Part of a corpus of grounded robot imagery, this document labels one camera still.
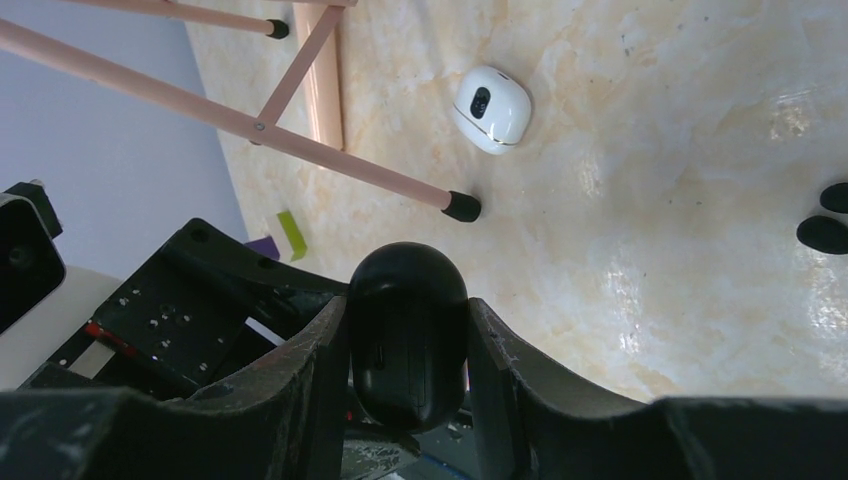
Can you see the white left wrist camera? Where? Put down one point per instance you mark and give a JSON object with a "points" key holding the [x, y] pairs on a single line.
{"points": [[45, 304]]}

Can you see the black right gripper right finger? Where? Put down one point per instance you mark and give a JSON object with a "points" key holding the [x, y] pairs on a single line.
{"points": [[535, 419]]}

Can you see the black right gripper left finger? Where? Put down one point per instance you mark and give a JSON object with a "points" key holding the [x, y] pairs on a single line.
{"points": [[281, 417]]}

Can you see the white earbud charging case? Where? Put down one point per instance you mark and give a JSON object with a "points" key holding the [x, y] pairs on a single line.
{"points": [[492, 110]]}

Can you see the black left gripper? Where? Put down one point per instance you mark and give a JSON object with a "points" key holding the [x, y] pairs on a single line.
{"points": [[206, 318]]}

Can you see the pink music stand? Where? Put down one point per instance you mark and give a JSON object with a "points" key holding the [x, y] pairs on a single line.
{"points": [[261, 129]]}

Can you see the purple green toy block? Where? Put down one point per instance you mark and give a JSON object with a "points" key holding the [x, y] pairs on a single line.
{"points": [[281, 239]]}

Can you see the black earbud charging case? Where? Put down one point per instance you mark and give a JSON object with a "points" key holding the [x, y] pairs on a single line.
{"points": [[408, 309]]}

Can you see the black earbud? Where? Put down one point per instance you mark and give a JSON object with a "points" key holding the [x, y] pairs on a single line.
{"points": [[834, 198], [823, 234]]}

